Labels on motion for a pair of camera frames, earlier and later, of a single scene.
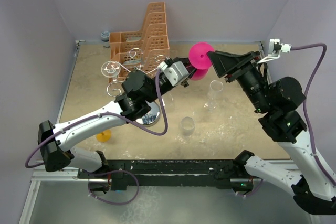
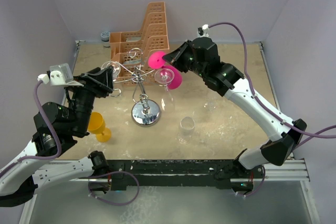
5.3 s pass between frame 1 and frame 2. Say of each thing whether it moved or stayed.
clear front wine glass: stayed
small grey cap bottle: stayed
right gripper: moved
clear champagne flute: moved
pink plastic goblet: moved
